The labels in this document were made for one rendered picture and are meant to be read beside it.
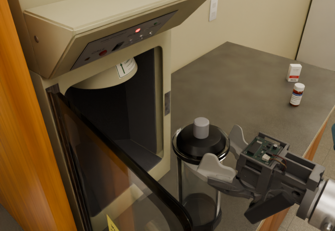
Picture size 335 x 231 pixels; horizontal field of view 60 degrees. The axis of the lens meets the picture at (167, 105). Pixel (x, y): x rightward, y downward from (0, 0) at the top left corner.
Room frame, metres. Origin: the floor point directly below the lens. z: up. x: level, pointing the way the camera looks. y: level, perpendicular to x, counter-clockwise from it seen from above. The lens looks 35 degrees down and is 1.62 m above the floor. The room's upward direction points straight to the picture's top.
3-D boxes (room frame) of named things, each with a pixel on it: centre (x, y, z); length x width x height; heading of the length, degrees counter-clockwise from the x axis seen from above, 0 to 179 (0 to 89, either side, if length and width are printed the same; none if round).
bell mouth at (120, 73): (0.59, 0.16, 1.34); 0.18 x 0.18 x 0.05
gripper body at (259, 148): (0.32, -0.18, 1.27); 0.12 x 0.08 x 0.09; 50
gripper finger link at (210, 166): (0.35, -0.07, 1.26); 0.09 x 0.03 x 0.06; 74
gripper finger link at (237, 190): (0.33, -0.11, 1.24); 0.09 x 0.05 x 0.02; 74
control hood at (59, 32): (0.48, 0.05, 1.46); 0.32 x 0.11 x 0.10; 140
